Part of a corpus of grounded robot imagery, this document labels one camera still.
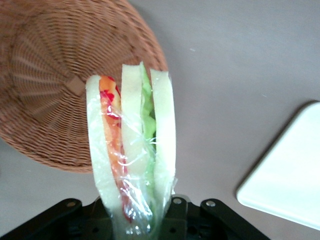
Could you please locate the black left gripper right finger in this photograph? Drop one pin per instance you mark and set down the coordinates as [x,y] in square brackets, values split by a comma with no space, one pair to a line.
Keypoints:
[215,222]

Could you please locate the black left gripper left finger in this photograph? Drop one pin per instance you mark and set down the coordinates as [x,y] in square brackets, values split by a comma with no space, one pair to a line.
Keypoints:
[55,220]

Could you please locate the triangle sandwich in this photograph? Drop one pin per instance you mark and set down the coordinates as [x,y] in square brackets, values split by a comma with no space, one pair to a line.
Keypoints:
[130,140]

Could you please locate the cream plastic tray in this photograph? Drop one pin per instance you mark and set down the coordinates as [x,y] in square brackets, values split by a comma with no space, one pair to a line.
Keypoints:
[290,175]

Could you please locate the round brown wicker basket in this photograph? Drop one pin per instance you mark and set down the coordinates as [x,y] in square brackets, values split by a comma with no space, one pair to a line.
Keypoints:
[50,82]

